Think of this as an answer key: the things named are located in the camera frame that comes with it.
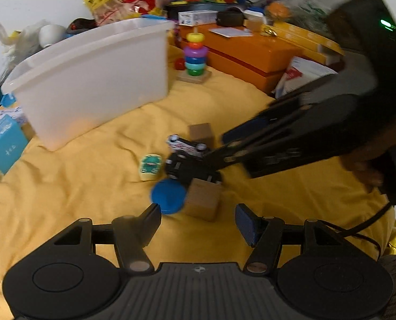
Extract yellow cloth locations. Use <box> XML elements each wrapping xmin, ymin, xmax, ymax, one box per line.
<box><xmin>0</xmin><ymin>45</ymin><xmax>395</xmax><ymax>320</ymax></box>

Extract white plush toy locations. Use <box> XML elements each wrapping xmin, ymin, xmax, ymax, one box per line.
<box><xmin>0</xmin><ymin>20</ymin><xmax>67</xmax><ymax>70</ymax></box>

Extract yellow flat box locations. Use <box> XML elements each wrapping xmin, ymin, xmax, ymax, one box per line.
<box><xmin>271</xmin><ymin>20</ymin><xmax>345</xmax><ymax>64</ymax></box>

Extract black cable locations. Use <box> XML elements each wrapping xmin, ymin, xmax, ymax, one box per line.
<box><xmin>330</xmin><ymin>203</ymin><xmax>394</xmax><ymax>259</ymax></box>

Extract wooden cube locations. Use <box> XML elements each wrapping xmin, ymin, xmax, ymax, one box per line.
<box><xmin>189</xmin><ymin>123</ymin><xmax>215</xmax><ymax>149</ymax></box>
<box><xmin>185</xmin><ymin>178</ymin><xmax>223</xmax><ymax>221</ymax></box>

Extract orange box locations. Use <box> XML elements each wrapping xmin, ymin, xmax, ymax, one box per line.
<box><xmin>178</xmin><ymin>23</ymin><xmax>303</xmax><ymax>95</ymax></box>

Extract black toy vehicle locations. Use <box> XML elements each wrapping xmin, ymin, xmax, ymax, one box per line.
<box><xmin>165</xmin><ymin>151</ymin><xmax>223</xmax><ymax>187</ymax></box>

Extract white black toy car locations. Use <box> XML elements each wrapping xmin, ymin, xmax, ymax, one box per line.
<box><xmin>166</xmin><ymin>134</ymin><xmax>208</xmax><ymax>157</ymax></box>

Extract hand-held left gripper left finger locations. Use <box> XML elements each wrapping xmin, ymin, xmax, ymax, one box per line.
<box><xmin>53</xmin><ymin>203</ymin><xmax>163</xmax><ymax>275</ymax></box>

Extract black red toy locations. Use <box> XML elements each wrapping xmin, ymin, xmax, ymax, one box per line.
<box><xmin>66</xmin><ymin>18</ymin><xmax>97</xmax><ymax>37</ymax></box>

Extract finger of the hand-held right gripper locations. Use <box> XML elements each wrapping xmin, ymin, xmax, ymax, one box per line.
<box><xmin>221</xmin><ymin>73</ymin><xmax>339</xmax><ymax>144</ymax></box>
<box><xmin>203</xmin><ymin>110</ymin><xmax>315</xmax><ymax>179</ymax></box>

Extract small jar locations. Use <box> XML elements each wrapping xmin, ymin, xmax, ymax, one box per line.
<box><xmin>243</xmin><ymin>8</ymin><xmax>263</xmax><ymax>32</ymax></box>

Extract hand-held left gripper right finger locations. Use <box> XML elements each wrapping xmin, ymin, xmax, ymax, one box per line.
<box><xmin>235</xmin><ymin>203</ymin><xmax>347</xmax><ymax>275</ymax></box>

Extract white plastic bin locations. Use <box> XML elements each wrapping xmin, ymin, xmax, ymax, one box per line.
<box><xmin>1</xmin><ymin>18</ymin><xmax>175</xmax><ymax>152</ymax></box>

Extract yellow red snack bag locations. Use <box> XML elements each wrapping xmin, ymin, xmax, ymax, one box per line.
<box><xmin>78</xmin><ymin>0</ymin><xmax>167</xmax><ymax>27</ymax></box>

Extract white paper sheet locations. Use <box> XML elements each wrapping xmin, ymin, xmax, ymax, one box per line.
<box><xmin>209</xmin><ymin>27</ymin><xmax>254</xmax><ymax>37</ymax></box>

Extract white printed bag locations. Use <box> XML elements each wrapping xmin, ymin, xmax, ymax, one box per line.
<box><xmin>274</xmin><ymin>56</ymin><xmax>339</xmax><ymax>100</ymax></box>

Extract plastic bag with orange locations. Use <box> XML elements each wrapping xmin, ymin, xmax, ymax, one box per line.
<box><xmin>265</xmin><ymin>0</ymin><xmax>332</xmax><ymax>21</ymax></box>

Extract blue round piece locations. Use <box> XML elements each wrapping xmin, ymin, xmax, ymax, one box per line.
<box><xmin>151</xmin><ymin>178</ymin><xmax>188</xmax><ymax>214</ymax></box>

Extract black pouch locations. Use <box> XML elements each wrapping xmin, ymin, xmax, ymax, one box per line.
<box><xmin>217</xmin><ymin>7</ymin><xmax>245</xmax><ymax>27</ymax></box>

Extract light blue box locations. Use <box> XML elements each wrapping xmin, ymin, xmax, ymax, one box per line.
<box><xmin>0</xmin><ymin>113</ymin><xmax>30</xmax><ymax>175</ymax></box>

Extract white printed box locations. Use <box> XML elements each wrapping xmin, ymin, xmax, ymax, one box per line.
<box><xmin>0</xmin><ymin>106</ymin><xmax>27</xmax><ymax>126</ymax></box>

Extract small white box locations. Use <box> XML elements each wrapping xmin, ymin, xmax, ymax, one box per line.
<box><xmin>178</xmin><ymin>10</ymin><xmax>219</xmax><ymax>26</ymax></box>

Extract person's right hand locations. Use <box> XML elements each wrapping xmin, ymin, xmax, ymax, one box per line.
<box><xmin>339</xmin><ymin>108</ymin><xmax>396</xmax><ymax>192</ymax></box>

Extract rainbow ring stacking toy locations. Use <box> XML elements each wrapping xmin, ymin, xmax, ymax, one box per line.
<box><xmin>176</xmin><ymin>28</ymin><xmax>212</xmax><ymax>84</ymax></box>

